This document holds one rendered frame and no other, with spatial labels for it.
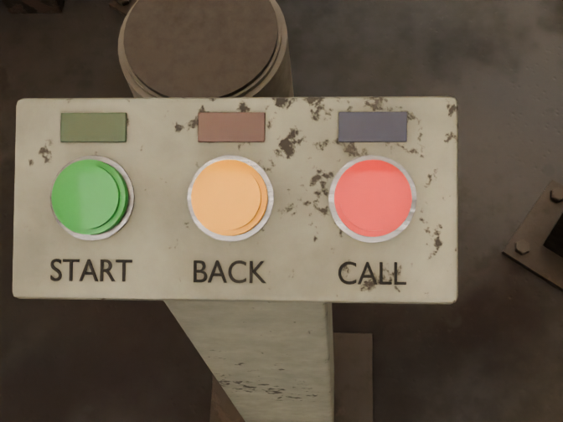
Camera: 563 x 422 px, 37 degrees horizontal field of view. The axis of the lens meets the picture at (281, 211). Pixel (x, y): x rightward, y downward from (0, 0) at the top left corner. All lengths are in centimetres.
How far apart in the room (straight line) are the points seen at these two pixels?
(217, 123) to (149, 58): 16
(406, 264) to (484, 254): 64
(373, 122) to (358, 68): 74
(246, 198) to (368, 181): 6
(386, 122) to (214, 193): 10
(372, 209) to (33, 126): 19
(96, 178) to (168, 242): 5
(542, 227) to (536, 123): 15
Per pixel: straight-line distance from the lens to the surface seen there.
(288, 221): 45
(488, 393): 105
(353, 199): 44
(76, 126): 48
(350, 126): 45
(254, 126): 46
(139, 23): 62
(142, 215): 46
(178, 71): 59
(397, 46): 122
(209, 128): 46
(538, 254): 110
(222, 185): 44
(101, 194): 46
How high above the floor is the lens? 101
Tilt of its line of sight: 67 degrees down
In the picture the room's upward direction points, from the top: 10 degrees counter-clockwise
